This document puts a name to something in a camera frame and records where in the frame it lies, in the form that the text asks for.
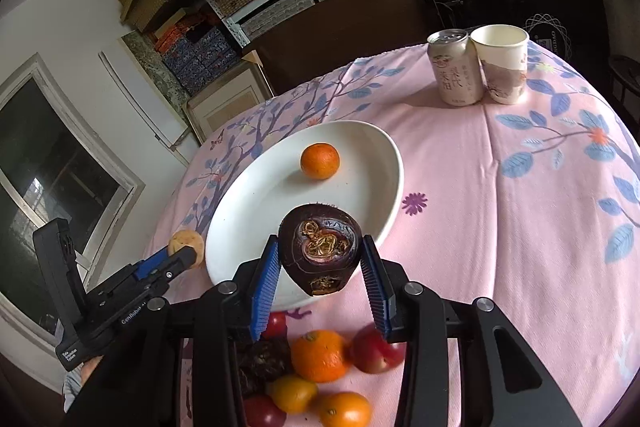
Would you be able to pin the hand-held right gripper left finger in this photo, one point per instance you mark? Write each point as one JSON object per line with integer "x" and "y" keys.
{"x": 265, "y": 289}

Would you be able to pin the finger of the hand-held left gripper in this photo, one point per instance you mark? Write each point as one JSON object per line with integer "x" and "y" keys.
{"x": 182, "y": 258}
{"x": 151, "y": 262}

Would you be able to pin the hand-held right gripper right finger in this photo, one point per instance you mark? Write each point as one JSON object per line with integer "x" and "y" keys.
{"x": 375, "y": 292}

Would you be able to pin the beige round longan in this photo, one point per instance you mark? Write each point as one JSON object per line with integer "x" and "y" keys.
{"x": 187, "y": 238}

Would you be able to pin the red cherry tomato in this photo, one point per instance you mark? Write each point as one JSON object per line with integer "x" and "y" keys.
{"x": 276, "y": 326}

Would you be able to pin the large dark water chestnut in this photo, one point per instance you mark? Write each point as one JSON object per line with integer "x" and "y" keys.
{"x": 320, "y": 252}

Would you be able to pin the white oval plate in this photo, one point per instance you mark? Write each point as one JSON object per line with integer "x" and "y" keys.
{"x": 260, "y": 207}

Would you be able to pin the large orange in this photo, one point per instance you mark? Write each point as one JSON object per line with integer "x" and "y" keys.
{"x": 320, "y": 355}

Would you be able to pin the yellow kumquat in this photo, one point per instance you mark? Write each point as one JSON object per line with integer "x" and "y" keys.
{"x": 294, "y": 393}

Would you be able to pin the yellow-orange mandarin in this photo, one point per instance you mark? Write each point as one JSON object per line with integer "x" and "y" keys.
{"x": 342, "y": 411}

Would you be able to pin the dark red plum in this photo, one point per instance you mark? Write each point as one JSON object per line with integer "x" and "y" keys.
{"x": 264, "y": 413}

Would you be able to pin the small dark orange mandarin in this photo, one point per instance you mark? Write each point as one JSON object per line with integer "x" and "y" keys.
{"x": 320, "y": 161}

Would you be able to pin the pink floral tablecloth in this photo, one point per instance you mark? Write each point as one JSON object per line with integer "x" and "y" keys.
{"x": 500, "y": 232}

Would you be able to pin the white framed window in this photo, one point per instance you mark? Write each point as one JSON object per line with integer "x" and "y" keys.
{"x": 50, "y": 157}

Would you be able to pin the green marble slab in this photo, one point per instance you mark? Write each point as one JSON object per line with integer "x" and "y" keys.
{"x": 150, "y": 62}

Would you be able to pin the stack of blue patterned boxes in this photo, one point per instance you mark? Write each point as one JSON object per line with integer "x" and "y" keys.
{"x": 200, "y": 57}

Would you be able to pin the white drink can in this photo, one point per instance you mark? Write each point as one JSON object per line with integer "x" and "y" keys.
{"x": 452, "y": 72}

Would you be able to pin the dark brown wooden board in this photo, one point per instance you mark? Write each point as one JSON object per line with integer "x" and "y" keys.
{"x": 340, "y": 32}

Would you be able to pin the white paper cup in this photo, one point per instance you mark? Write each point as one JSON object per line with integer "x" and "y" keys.
{"x": 502, "y": 62}

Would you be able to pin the dark wooden chair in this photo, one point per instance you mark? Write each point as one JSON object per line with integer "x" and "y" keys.
{"x": 625, "y": 77}

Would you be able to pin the leaning picture frame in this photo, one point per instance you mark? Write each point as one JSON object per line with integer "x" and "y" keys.
{"x": 225, "y": 107}

